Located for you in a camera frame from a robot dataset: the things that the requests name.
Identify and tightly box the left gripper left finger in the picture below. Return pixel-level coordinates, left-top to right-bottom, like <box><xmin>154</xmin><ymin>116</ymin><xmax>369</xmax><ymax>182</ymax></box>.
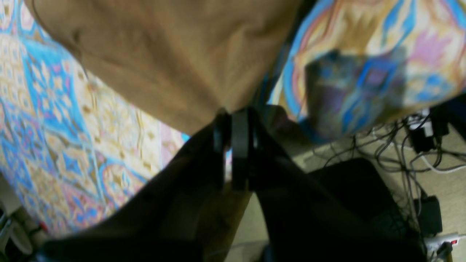
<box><xmin>40</xmin><ymin>111</ymin><xmax>231</xmax><ymax>262</ymax></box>

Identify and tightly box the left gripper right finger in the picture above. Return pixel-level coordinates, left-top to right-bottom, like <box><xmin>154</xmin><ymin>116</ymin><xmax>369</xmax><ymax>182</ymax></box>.
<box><xmin>231</xmin><ymin>108</ymin><xmax>427</xmax><ymax>262</ymax></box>

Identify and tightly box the brown t-shirt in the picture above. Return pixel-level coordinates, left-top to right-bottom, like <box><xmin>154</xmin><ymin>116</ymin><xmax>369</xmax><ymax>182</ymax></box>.
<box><xmin>25</xmin><ymin>0</ymin><xmax>315</xmax><ymax>134</ymax></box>

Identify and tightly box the white power strip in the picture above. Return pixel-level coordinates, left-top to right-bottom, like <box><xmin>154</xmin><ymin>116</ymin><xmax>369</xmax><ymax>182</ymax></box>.
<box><xmin>424</xmin><ymin>233</ymin><xmax>465</xmax><ymax>253</ymax></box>

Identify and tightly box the patterned tablecloth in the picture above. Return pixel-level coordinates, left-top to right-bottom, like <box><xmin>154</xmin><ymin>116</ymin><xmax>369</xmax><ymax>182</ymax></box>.
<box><xmin>1</xmin><ymin>0</ymin><xmax>465</xmax><ymax>236</ymax></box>

